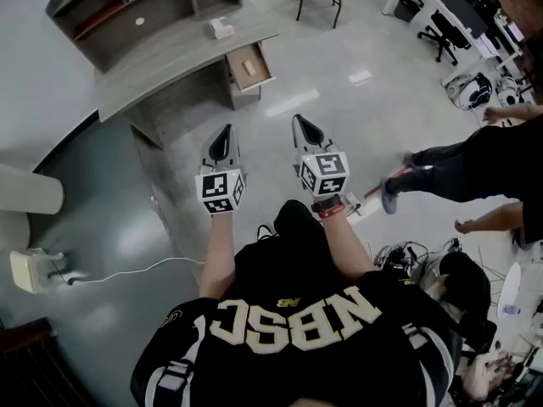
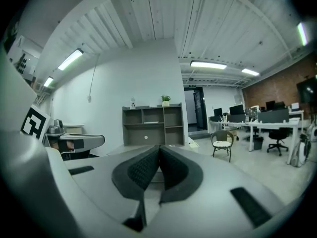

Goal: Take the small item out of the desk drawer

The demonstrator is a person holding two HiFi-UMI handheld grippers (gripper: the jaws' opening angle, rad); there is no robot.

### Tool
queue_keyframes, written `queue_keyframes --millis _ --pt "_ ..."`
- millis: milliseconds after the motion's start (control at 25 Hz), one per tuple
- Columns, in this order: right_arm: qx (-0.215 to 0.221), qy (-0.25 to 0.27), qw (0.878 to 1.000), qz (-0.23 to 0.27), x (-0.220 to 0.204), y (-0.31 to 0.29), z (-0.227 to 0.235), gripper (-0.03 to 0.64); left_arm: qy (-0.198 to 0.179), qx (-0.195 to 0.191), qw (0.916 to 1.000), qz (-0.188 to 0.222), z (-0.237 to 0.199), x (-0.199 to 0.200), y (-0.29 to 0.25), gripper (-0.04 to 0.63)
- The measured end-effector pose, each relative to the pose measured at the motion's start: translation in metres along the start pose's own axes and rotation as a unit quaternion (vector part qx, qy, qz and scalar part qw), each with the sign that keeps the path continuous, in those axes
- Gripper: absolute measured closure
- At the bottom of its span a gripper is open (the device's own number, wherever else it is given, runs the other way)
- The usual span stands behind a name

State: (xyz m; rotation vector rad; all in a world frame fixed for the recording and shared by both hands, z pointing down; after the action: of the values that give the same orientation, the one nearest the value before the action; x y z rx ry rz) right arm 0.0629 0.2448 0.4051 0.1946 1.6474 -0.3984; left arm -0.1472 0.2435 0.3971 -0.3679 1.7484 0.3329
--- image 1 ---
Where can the white office desk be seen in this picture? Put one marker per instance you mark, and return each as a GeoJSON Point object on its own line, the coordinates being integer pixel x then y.
{"type": "Point", "coordinates": [391, 0]}

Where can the black backpack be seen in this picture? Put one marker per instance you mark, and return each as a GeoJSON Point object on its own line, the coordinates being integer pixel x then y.
{"type": "Point", "coordinates": [466, 282]}

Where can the grey wooden shelf unit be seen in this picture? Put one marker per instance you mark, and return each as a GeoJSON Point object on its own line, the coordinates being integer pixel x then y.
{"type": "Point", "coordinates": [127, 36]}

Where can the dark wooden slatted panel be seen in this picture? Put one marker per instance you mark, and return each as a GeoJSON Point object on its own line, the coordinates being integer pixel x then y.
{"type": "Point", "coordinates": [25, 363]}

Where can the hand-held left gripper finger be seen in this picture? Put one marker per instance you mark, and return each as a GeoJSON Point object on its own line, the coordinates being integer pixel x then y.
{"type": "Point", "coordinates": [234, 155]}
{"type": "Point", "coordinates": [210, 153]}

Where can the person's right forearm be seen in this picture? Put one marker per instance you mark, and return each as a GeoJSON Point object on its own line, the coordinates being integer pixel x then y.
{"type": "Point", "coordinates": [343, 244]}

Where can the grey wooden desk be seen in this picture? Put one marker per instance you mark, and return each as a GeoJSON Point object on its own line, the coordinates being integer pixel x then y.
{"type": "Point", "coordinates": [169, 66]}

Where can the white cylindrical post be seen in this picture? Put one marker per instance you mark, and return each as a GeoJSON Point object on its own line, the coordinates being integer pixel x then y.
{"type": "Point", "coordinates": [29, 189]}

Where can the red wristband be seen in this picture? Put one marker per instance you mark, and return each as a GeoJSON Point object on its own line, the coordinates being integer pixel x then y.
{"type": "Point", "coordinates": [333, 213]}

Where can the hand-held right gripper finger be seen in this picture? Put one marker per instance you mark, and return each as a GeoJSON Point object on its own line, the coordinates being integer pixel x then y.
{"type": "Point", "coordinates": [320, 142]}
{"type": "Point", "coordinates": [298, 142]}

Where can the black trousers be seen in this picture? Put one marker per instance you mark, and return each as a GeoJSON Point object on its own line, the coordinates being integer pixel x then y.
{"type": "Point", "coordinates": [297, 231]}

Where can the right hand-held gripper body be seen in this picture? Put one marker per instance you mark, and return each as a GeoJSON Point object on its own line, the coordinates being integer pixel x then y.
{"type": "Point", "coordinates": [324, 172]}

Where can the wooden drawer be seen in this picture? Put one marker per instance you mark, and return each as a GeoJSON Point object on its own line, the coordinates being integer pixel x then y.
{"type": "Point", "coordinates": [261, 64]}

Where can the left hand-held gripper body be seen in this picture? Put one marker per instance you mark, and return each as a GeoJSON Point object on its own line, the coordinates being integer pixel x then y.
{"type": "Point", "coordinates": [218, 187]}

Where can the black wrist watch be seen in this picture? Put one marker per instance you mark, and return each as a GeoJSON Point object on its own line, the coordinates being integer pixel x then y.
{"type": "Point", "coordinates": [326, 204]}

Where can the white box with pink base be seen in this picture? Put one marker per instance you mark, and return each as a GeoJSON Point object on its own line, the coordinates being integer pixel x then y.
{"type": "Point", "coordinates": [221, 29]}

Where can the person's left forearm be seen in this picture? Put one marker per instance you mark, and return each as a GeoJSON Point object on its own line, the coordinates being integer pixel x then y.
{"type": "Point", "coordinates": [218, 257]}

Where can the black office chair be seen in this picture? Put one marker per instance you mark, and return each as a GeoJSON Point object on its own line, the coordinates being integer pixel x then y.
{"type": "Point", "coordinates": [445, 30]}

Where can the black lettered jersey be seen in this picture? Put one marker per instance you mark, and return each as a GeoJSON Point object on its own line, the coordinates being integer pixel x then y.
{"type": "Point", "coordinates": [297, 354]}

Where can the white headset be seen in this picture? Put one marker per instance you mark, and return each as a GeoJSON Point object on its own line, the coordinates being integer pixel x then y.
{"type": "Point", "coordinates": [475, 91]}
{"type": "Point", "coordinates": [509, 93]}

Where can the white power strip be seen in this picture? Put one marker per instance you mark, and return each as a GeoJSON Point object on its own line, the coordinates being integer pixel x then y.
{"type": "Point", "coordinates": [354, 202]}

